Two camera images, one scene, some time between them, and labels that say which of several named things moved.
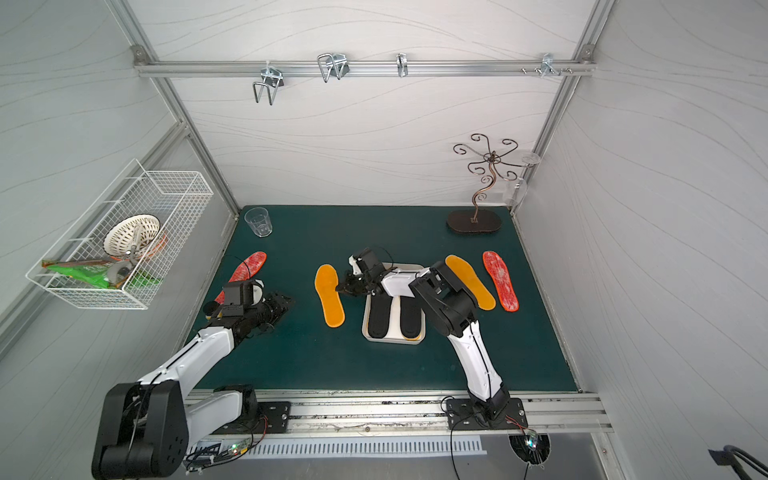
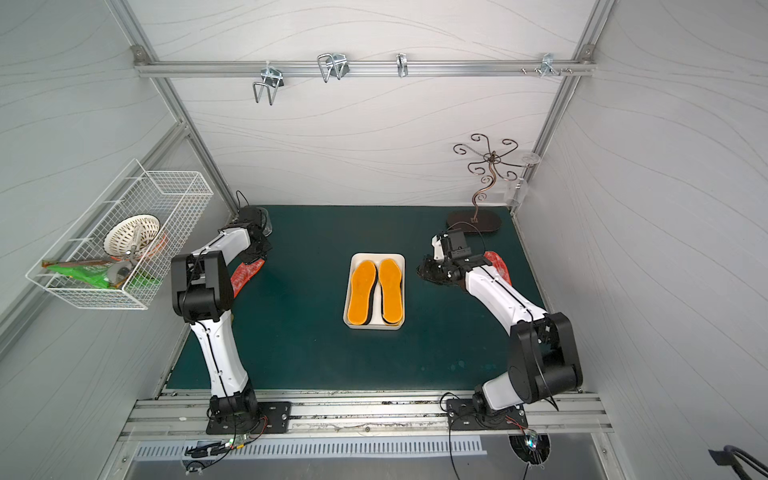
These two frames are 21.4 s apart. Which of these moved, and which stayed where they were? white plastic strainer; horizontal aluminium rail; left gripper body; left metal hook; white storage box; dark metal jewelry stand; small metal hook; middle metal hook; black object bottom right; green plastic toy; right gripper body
Moved: right gripper body; left gripper body; white storage box
Stayed: middle metal hook; green plastic toy; small metal hook; white plastic strainer; horizontal aluminium rail; black object bottom right; left metal hook; dark metal jewelry stand
